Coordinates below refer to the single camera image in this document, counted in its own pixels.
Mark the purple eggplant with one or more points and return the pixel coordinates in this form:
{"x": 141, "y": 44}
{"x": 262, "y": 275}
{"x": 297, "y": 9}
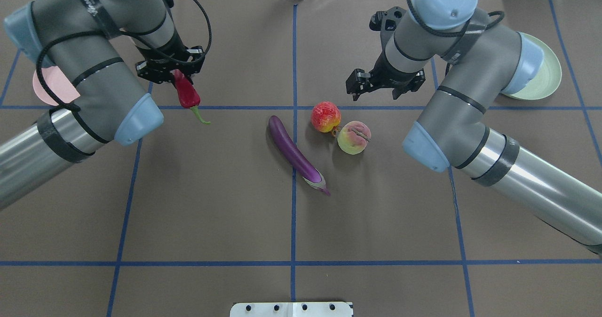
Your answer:
{"x": 293, "y": 155}

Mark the light green plate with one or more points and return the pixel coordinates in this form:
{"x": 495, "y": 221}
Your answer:
{"x": 541, "y": 72}

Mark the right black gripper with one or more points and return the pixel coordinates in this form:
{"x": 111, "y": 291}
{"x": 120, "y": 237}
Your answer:
{"x": 388, "y": 74}

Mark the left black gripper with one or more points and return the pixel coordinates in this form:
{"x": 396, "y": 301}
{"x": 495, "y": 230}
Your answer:
{"x": 168, "y": 50}

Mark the green pink peach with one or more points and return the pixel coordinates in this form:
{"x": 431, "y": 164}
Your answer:
{"x": 354, "y": 137}

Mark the red pomegranate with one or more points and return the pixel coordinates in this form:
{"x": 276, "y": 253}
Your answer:
{"x": 326, "y": 117}

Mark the pink plate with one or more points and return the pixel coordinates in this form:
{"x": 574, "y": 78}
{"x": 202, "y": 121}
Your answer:
{"x": 57, "y": 81}

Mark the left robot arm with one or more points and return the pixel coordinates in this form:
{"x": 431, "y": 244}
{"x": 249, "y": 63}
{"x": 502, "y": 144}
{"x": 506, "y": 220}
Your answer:
{"x": 89, "y": 55}

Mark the white mounting plate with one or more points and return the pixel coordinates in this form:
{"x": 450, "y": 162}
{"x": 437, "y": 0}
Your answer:
{"x": 293, "y": 309}

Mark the red chili pepper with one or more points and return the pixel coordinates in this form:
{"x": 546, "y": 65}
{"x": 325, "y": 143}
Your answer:
{"x": 187, "y": 94}

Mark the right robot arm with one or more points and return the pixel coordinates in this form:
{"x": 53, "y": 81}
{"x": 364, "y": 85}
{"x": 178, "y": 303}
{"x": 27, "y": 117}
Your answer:
{"x": 486, "y": 59}

